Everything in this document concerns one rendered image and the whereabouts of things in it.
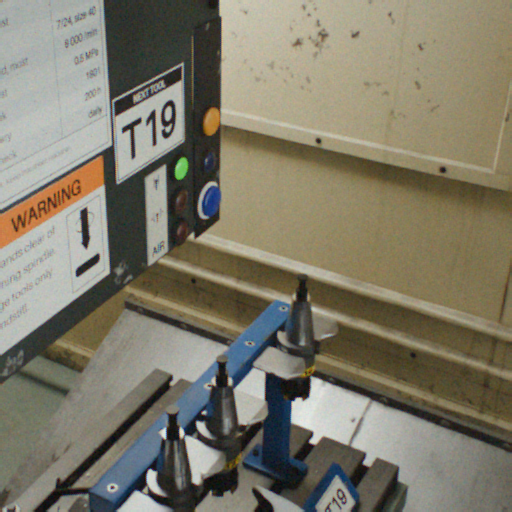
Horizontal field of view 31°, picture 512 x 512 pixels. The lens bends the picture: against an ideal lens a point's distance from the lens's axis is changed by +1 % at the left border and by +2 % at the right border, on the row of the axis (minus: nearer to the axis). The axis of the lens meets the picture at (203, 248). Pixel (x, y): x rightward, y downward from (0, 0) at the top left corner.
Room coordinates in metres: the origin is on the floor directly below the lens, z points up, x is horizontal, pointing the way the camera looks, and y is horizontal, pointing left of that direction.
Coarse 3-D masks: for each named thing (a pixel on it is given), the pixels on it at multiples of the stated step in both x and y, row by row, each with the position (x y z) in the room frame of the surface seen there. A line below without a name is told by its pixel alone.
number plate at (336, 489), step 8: (336, 480) 1.08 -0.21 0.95; (328, 488) 1.06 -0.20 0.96; (336, 488) 1.07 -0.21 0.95; (344, 488) 1.08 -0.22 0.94; (328, 496) 1.05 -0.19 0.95; (336, 496) 1.06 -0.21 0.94; (344, 496) 1.07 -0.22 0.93; (320, 504) 1.03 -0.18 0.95; (328, 504) 1.04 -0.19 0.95; (336, 504) 1.05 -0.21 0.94; (344, 504) 1.05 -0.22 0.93; (352, 504) 1.06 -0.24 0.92
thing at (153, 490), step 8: (192, 464) 0.83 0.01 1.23; (152, 472) 0.81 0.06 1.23; (192, 472) 0.81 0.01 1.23; (152, 480) 0.80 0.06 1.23; (192, 480) 0.80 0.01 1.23; (200, 480) 0.80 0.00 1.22; (152, 488) 0.79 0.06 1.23; (160, 488) 0.79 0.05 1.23; (192, 488) 0.80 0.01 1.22; (200, 488) 0.81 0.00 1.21; (152, 496) 0.79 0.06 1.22; (160, 496) 0.78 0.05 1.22; (168, 496) 0.78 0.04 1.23; (176, 496) 0.78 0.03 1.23; (184, 496) 0.78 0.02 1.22; (192, 496) 0.80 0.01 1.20; (176, 504) 0.78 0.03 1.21; (184, 504) 0.78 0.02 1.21
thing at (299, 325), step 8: (296, 304) 1.08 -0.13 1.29; (304, 304) 1.07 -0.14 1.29; (288, 312) 1.09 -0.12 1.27; (296, 312) 1.07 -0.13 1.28; (304, 312) 1.07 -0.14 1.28; (288, 320) 1.08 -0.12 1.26; (296, 320) 1.07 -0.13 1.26; (304, 320) 1.07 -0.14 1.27; (312, 320) 1.08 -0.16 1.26; (288, 328) 1.08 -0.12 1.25; (296, 328) 1.07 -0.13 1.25; (304, 328) 1.07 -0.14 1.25; (312, 328) 1.08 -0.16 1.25; (288, 336) 1.07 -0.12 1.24; (296, 336) 1.07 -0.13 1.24; (304, 336) 1.07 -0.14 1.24; (312, 336) 1.08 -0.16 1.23; (296, 344) 1.07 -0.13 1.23; (304, 344) 1.07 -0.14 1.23
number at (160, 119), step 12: (168, 96) 0.72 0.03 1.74; (144, 108) 0.69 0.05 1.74; (156, 108) 0.70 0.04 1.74; (168, 108) 0.72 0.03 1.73; (144, 120) 0.69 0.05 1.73; (156, 120) 0.70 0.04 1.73; (168, 120) 0.72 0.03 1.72; (144, 132) 0.69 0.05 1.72; (156, 132) 0.70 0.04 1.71; (168, 132) 0.71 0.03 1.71; (144, 144) 0.68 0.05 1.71; (156, 144) 0.70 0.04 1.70; (144, 156) 0.68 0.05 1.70
